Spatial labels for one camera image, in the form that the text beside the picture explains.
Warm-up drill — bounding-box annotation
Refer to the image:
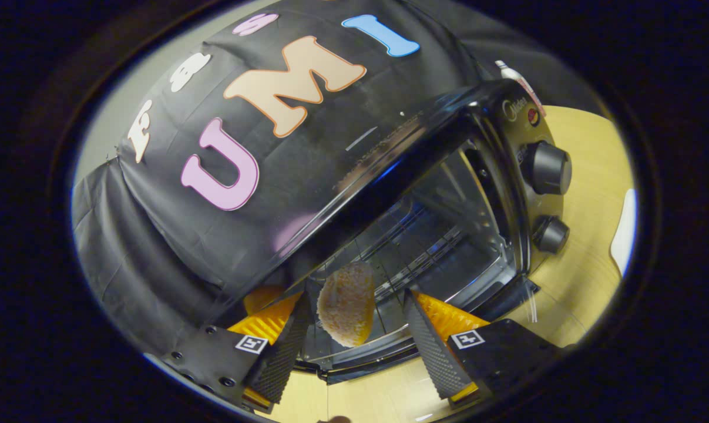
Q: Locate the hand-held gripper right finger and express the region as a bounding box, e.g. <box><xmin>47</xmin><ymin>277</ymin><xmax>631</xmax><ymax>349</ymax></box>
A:
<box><xmin>402</xmin><ymin>288</ymin><xmax>567</xmax><ymax>410</ymax></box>

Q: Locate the black toaster oven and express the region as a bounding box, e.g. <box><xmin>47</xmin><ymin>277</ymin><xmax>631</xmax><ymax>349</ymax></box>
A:
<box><xmin>213</xmin><ymin>79</ymin><xmax>573</xmax><ymax>385</ymax></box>

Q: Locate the black backdrop cloth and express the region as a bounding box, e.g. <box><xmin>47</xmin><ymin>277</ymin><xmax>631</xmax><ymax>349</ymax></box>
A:
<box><xmin>72</xmin><ymin>0</ymin><xmax>603</xmax><ymax>353</ymax></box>

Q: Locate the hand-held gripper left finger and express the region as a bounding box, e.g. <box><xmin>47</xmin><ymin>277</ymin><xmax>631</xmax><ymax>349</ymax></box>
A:
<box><xmin>157</xmin><ymin>286</ymin><xmax>315</xmax><ymax>412</ymax></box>

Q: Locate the white square plate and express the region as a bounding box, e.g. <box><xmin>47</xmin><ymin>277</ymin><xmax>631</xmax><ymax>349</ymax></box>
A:
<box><xmin>610</xmin><ymin>188</ymin><xmax>639</xmax><ymax>277</ymax></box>

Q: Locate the pink and white bottle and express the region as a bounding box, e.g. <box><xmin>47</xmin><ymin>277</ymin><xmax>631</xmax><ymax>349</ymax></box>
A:
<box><xmin>495</xmin><ymin>59</ymin><xmax>547</xmax><ymax>117</ymax></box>

